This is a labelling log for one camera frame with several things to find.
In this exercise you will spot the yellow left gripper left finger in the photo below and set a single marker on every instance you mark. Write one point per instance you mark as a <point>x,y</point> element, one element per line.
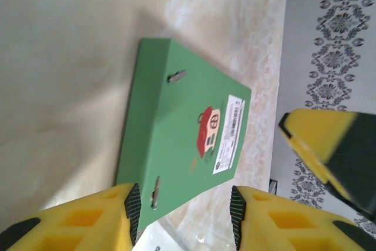
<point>73,227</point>

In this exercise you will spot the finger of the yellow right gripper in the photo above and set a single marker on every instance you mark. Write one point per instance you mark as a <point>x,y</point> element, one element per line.
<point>323,133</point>

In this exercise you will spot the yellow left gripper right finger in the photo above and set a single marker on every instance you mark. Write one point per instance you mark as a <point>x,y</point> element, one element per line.
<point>293,227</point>

